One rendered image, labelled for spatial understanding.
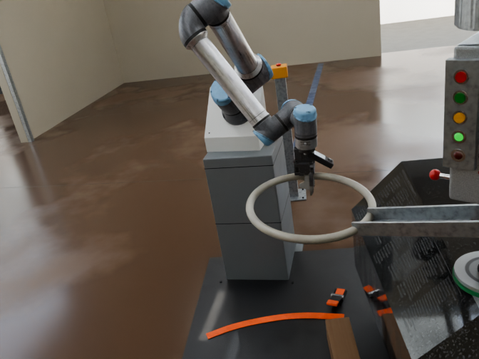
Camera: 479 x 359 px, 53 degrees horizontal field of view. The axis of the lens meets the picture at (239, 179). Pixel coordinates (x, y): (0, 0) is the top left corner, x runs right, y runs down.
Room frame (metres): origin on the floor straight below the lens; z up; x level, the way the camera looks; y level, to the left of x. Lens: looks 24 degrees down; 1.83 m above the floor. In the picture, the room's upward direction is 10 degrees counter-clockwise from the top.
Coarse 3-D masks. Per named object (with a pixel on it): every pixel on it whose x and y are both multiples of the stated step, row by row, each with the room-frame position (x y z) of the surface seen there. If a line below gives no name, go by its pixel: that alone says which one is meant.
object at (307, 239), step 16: (288, 176) 1.82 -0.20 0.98; (304, 176) 1.82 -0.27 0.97; (320, 176) 1.80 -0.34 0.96; (336, 176) 1.77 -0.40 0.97; (256, 192) 1.71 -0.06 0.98; (368, 192) 1.62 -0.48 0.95; (256, 224) 1.50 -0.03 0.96; (288, 240) 1.39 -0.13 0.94; (304, 240) 1.37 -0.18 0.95; (320, 240) 1.36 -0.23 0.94; (336, 240) 1.37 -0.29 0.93
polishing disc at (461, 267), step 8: (464, 256) 1.23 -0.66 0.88; (472, 256) 1.22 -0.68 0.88; (456, 264) 1.20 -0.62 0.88; (464, 264) 1.19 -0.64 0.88; (472, 264) 1.19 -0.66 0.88; (456, 272) 1.16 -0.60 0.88; (464, 272) 1.16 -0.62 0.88; (472, 272) 1.15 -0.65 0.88; (464, 280) 1.12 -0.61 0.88; (472, 280) 1.12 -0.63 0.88; (472, 288) 1.09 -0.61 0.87
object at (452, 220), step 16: (368, 208) 1.49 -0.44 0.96; (384, 208) 1.44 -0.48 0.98; (400, 208) 1.40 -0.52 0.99; (416, 208) 1.36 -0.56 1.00; (432, 208) 1.32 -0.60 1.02; (448, 208) 1.29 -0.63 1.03; (464, 208) 1.25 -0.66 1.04; (352, 224) 1.41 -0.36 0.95; (368, 224) 1.37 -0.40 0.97; (384, 224) 1.32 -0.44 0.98; (400, 224) 1.29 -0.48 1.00; (416, 224) 1.25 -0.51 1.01; (432, 224) 1.21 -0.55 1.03; (448, 224) 1.18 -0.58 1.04; (464, 224) 1.15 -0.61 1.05
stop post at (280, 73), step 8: (280, 72) 3.46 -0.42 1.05; (280, 80) 3.48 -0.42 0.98; (280, 88) 3.49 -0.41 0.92; (280, 96) 3.49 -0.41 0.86; (280, 104) 3.49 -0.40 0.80; (288, 136) 3.48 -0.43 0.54; (288, 144) 3.48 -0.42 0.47; (288, 152) 3.48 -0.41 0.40; (288, 160) 3.49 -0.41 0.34; (288, 168) 3.49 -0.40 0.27; (296, 184) 3.48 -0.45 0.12; (296, 192) 3.48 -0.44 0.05; (304, 192) 3.53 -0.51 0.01; (296, 200) 3.42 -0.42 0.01
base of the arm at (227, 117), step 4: (240, 112) 2.53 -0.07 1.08; (224, 116) 2.63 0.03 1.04; (228, 116) 2.57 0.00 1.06; (232, 116) 2.55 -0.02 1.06; (236, 116) 2.55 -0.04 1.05; (240, 116) 2.55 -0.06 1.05; (228, 120) 2.59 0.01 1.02; (232, 120) 2.57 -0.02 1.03; (236, 120) 2.56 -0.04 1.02; (240, 120) 2.56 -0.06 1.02; (244, 120) 2.57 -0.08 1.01; (232, 124) 2.59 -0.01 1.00; (236, 124) 2.58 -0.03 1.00; (240, 124) 2.58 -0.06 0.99
